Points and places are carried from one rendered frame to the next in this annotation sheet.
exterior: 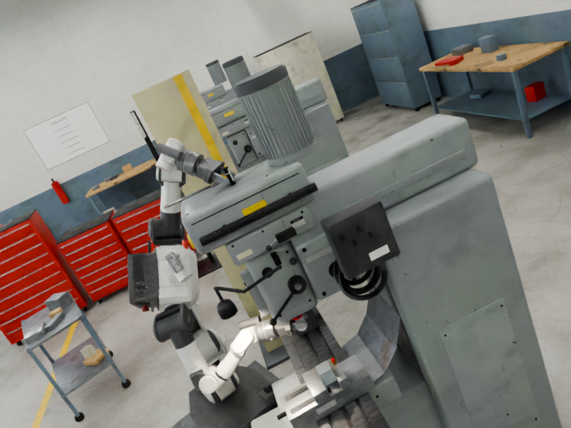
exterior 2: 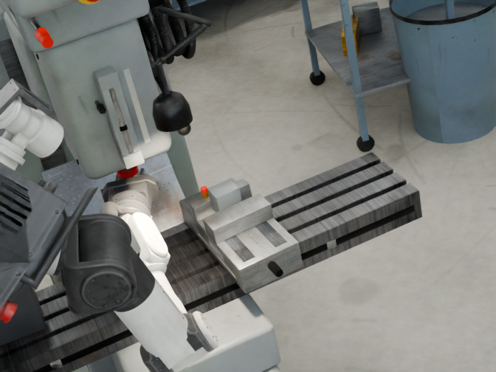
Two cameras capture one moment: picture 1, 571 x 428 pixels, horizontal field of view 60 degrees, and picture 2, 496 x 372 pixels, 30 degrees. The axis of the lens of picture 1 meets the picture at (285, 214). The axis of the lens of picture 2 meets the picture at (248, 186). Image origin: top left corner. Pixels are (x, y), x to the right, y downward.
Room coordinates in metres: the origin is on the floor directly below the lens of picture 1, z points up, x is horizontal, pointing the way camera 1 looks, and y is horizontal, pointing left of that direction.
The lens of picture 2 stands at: (1.88, 1.91, 2.27)
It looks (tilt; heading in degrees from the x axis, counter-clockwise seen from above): 32 degrees down; 259
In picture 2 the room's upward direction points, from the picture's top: 13 degrees counter-clockwise
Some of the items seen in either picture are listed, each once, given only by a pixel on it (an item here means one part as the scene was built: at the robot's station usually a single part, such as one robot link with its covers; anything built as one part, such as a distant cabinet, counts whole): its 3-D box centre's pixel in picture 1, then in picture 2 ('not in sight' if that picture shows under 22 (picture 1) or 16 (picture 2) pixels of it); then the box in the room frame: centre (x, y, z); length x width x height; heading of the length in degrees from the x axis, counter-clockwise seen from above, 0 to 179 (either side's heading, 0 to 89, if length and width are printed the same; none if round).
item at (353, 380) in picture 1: (325, 388); (236, 225); (1.58, 0.14, 1.04); 0.35 x 0.15 x 0.11; 98
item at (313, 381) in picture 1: (315, 385); (238, 218); (1.57, 0.17, 1.07); 0.15 x 0.06 x 0.04; 8
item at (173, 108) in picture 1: (233, 226); not in sight; (3.51, 0.40, 1.15); 0.52 x 0.40 x 2.30; 95
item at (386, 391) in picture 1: (333, 390); (173, 314); (1.78, 0.13, 0.84); 0.50 x 0.35 x 0.12; 95
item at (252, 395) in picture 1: (226, 395); not in sight; (2.41, 0.75, 0.59); 0.64 x 0.52 x 0.33; 25
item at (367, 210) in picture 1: (361, 238); not in sight; (1.47, -0.20, 1.62); 0.20 x 0.09 x 0.21; 95
